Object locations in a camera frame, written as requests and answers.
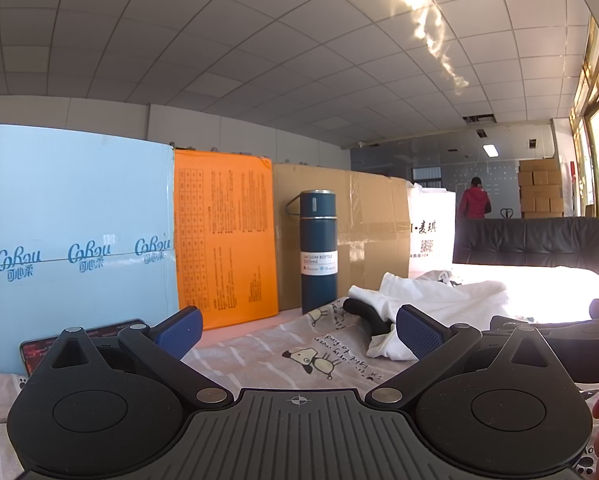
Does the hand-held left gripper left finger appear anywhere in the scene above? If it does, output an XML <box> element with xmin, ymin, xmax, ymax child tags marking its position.
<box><xmin>29</xmin><ymin>305</ymin><xmax>233</xmax><ymax>409</ymax></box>

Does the white black-trimmed T-shirt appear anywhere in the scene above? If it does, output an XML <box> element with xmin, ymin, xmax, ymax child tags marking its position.
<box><xmin>343</xmin><ymin>272</ymin><xmax>508</xmax><ymax>362</ymax></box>

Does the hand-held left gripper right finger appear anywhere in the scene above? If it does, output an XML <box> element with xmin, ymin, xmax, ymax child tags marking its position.
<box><xmin>365</xmin><ymin>304</ymin><xmax>573</xmax><ymax>409</ymax></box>

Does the brown cardboard carton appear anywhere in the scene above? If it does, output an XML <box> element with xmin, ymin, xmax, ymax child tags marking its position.
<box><xmin>272</xmin><ymin>162</ymin><xmax>413</xmax><ymax>312</ymax></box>

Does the dark blue vacuum bottle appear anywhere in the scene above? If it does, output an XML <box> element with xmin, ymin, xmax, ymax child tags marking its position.
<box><xmin>284</xmin><ymin>189</ymin><xmax>339</xmax><ymax>315</ymax></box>

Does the orange carton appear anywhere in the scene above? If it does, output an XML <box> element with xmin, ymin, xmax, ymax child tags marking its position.
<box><xmin>172</xmin><ymin>149</ymin><xmax>280</xmax><ymax>332</ymax></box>

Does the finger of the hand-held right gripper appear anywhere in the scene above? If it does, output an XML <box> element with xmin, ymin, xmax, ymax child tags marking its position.
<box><xmin>489</xmin><ymin>315</ymin><xmax>577</xmax><ymax>337</ymax></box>

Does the large light blue carton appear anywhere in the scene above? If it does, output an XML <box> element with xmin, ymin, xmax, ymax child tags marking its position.
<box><xmin>0</xmin><ymin>123</ymin><xmax>181</xmax><ymax>377</ymax></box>

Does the golden door frame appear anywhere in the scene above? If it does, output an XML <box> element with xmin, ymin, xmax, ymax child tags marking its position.
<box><xmin>568</xmin><ymin>14</ymin><xmax>599</xmax><ymax>223</ymax></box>

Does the black leather sofa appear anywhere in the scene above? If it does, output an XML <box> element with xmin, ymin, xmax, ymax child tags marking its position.
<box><xmin>452</xmin><ymin>217</ymin><xmax>599</xmax><ymax>292</ymax></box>

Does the black smartphone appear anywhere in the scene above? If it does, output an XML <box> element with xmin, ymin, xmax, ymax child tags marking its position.
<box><xmin>19</xmin><ymin>318</ymin><xmax>148</xmax><ymax>377</ymax></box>

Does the white paper bag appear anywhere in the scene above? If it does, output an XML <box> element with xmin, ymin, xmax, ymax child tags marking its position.
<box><xmin>407</xmin><ymin>182</ymin><xmax>457</xmax><ymax>279</ymax></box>

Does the white garment with black print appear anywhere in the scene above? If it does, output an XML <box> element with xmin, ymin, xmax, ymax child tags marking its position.
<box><xmin>415</xmin><ymin>268</ymin><xmax>461</xmax><ymax>287</ymax></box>

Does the stack of cardboard boxes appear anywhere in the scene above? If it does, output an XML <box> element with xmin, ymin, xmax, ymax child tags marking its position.
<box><xmin>518</xmin><ymin>158</ymin><xmax>565</xmax><ymax>219</ymax></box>

